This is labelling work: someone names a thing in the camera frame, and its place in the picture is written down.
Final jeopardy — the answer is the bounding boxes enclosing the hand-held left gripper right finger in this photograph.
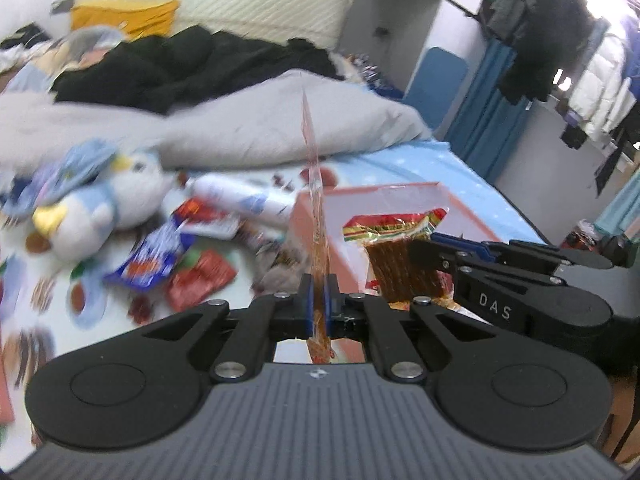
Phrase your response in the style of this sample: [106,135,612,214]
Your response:
[322,274,493,383]

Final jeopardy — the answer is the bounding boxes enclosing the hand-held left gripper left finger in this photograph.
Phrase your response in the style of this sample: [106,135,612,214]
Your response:
[142,274,314,382]

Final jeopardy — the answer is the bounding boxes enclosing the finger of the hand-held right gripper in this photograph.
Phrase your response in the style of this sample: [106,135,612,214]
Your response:
[407,240,481,286]
[430,232,613,276]

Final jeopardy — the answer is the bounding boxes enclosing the red gold stick snack packet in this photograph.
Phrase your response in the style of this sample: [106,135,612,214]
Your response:
[342,208,453,311]

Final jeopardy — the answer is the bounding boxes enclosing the clear orange snack packet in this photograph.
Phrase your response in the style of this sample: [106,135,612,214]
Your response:
[300,85,337,365]

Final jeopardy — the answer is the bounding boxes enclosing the pink cardboard box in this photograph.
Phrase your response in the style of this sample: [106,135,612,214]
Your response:
[290,183,503,311]

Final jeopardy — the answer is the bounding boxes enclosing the pile of mixed snack packets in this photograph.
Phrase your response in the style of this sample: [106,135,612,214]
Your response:
[165,197,306,311]

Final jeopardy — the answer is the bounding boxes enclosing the dark red bag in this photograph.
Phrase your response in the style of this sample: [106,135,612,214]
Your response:
[560,217,631,268]

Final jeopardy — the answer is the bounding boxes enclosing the fruit printed bed sheet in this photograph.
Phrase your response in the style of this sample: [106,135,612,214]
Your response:
[0,140,551,461]

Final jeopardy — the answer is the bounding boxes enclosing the blue curtain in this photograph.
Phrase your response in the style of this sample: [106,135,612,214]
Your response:
[445,40,531,186]

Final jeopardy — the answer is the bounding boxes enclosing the white spray bottle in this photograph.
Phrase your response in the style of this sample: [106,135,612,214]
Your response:
[190,174,296,226]

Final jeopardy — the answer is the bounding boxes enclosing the teal hanging garment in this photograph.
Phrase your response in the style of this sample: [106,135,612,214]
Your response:
[595,170,640,241]

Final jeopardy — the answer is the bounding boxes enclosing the grey duvet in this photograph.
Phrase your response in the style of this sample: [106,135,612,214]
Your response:
[0,70,433,171]

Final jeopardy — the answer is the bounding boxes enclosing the colourful bedside clutter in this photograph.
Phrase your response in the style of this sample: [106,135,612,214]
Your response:
[345,52,406,98]

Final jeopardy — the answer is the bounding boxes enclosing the white puffer jacket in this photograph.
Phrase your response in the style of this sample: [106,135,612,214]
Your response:
[570,20,640,141]

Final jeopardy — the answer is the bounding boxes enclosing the black hanging jacket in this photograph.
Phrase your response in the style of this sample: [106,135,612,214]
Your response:
[500,0,608,106]

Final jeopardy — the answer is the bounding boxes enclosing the penguin plush toy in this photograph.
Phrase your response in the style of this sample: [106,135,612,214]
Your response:
[32,147,168,263]

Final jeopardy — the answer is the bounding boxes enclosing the grey hanging coat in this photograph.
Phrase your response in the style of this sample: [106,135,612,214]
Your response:
[487,0,543,41]

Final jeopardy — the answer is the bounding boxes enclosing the black clothing heap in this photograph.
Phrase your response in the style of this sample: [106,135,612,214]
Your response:
[50,25,346,116]

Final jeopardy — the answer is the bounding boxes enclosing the blue plastic bag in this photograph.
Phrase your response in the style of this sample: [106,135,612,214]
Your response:
[0,140,118,221]

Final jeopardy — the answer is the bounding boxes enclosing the cream quilted headboard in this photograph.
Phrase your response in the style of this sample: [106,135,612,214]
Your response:
[75,0,353,53]

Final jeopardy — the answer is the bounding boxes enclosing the yellow pillow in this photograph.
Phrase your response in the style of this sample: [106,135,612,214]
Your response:
[70,0,181,41]

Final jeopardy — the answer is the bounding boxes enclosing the dark folded garment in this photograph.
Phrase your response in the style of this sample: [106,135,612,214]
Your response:
[0,22,51,48]

